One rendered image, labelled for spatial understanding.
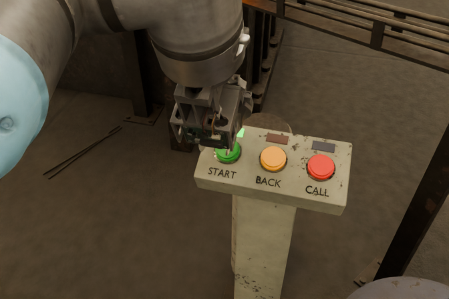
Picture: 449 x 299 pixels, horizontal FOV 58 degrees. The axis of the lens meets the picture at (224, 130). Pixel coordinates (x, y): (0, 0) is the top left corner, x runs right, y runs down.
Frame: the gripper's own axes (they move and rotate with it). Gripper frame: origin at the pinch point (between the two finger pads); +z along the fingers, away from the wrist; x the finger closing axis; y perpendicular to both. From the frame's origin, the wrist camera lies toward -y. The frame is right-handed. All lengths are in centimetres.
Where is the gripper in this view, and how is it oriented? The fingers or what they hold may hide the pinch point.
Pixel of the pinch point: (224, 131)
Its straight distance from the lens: 60.7
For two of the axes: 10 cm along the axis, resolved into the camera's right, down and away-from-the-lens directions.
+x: 9.7, 1.6, -1.9
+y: -2.3, 8.6, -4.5
